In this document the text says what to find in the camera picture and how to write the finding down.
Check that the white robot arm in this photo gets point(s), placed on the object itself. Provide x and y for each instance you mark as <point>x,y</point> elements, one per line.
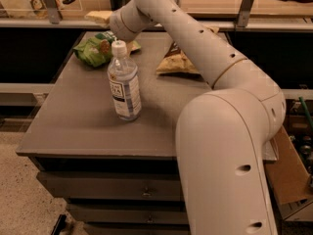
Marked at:
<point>221,134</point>

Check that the wooden shelf with metal brackets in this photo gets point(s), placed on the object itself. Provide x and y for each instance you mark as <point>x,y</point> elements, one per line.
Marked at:
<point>254,15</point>

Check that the green rice chip bag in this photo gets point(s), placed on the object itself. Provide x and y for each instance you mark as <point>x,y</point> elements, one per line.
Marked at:
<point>98,50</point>

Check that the top grey drawer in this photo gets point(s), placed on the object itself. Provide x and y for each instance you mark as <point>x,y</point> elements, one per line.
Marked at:
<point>111,186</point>

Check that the grey drawer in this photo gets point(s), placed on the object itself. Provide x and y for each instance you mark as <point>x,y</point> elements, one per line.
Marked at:
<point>111,186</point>
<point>143,214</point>

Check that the middle grey drawer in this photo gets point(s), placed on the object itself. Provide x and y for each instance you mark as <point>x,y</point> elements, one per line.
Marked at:
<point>143,214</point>

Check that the clear plastic water bottle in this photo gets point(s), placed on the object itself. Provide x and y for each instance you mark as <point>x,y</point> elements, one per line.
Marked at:
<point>124,82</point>

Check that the grey drawer cabinet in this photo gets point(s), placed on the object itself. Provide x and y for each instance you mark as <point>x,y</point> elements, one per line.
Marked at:
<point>78,130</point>

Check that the colourful package behind glass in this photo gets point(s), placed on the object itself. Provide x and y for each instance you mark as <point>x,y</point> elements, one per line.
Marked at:
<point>25,9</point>

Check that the cardboard box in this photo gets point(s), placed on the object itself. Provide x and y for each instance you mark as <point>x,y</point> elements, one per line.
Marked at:
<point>288,178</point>

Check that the brown sea salt chip bag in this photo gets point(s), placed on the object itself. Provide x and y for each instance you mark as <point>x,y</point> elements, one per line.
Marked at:
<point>175,61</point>

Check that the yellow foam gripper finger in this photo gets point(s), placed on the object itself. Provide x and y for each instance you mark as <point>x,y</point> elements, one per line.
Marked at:
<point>101,18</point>

